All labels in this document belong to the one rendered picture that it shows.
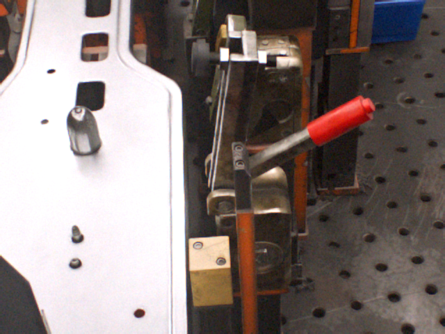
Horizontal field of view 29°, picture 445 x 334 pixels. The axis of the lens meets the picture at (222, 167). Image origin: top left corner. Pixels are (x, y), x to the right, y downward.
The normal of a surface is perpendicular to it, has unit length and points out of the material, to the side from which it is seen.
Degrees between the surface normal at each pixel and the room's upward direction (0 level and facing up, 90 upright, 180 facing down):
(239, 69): 90
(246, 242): 90
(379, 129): 0
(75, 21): 0
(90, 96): 90
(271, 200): 0
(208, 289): 90
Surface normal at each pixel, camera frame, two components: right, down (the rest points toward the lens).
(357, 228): -0.05, -0.69
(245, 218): 0.05, 0.72
